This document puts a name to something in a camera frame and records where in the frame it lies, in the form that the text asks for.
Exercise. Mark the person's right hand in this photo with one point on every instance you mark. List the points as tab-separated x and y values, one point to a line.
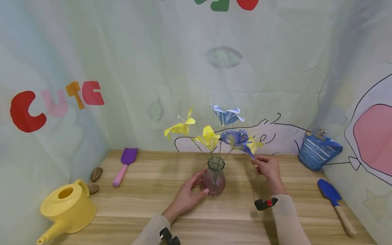
271	172

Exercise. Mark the person's left hand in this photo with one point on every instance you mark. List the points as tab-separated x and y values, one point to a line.
185	197

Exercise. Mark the person's right thumb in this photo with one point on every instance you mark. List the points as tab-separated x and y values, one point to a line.
258	167

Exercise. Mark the person's right index finger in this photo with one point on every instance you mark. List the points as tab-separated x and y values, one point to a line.
261	158

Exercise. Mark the person's left thumb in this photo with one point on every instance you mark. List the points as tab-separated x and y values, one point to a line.
200	193

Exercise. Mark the person's left index finger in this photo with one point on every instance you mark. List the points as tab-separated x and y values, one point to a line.
198	176

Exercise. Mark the small yellow paper flower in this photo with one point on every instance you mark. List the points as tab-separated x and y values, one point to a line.
254	145

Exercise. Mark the ribbed glass vase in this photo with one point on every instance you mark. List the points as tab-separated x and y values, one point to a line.
215	180

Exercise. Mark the person's left forearm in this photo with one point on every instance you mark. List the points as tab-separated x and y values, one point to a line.
151	233

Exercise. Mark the blue purple paper flower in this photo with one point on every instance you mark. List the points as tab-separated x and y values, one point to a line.
236	137

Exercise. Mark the black wrist band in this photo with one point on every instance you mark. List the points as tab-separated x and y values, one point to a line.
264	204
167	236

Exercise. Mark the yellow paper lily long petals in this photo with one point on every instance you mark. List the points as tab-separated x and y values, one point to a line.
180	128

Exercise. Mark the blue white striped paper flower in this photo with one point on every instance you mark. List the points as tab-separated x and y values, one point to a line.
227	115

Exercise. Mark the blue bag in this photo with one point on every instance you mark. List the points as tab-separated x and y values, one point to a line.
317	153

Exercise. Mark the metal clip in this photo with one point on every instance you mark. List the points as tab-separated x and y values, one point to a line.
321	133

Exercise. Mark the large brown stone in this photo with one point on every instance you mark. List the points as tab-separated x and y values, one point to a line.
96	174

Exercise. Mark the small brown stone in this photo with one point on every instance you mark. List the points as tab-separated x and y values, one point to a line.
93	189

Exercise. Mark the yellow toy watering can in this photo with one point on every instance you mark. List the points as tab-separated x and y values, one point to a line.
72	207

